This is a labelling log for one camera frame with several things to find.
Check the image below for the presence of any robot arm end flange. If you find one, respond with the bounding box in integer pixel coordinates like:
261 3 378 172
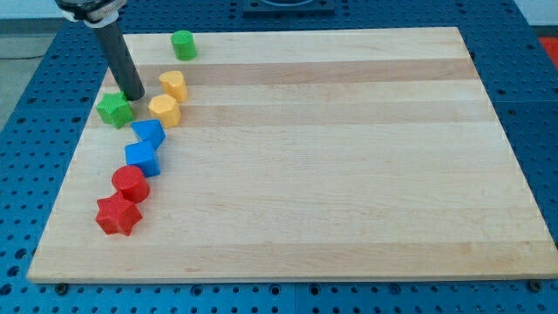
55 0 127 28

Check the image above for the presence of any green star block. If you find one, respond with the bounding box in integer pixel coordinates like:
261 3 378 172
96 92 134 128

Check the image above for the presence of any red star block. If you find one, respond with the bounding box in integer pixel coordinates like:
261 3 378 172
95 192 143 236

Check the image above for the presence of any wooden board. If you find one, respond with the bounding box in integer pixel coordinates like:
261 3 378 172
28 27 557 283

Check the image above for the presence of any yellow hexagon block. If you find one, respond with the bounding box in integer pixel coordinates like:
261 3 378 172
148 94 181 128

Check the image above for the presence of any yellow heart block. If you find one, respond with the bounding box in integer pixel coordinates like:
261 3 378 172
159 71 188 102

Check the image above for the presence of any blue triangle block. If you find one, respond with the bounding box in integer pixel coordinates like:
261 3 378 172
131 119 166 150

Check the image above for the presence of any blue cube block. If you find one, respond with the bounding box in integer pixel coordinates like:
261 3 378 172
125 141 160 177

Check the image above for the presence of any green cylinder block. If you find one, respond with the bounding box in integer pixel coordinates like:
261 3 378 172
170 30 197 61

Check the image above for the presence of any red cylinder block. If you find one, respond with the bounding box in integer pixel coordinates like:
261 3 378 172
112 166 151 203

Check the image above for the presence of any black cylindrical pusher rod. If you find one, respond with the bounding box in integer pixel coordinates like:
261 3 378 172
93 22 145 101

